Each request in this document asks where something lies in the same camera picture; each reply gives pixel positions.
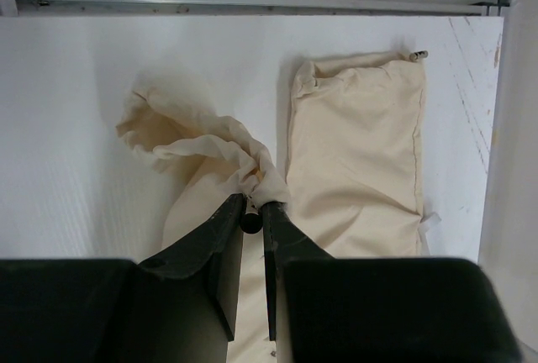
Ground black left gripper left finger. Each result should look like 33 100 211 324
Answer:
138 192 245 342

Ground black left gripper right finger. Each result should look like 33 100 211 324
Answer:
261 202 332 340

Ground beige trousers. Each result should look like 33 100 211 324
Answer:
115 50 441 363

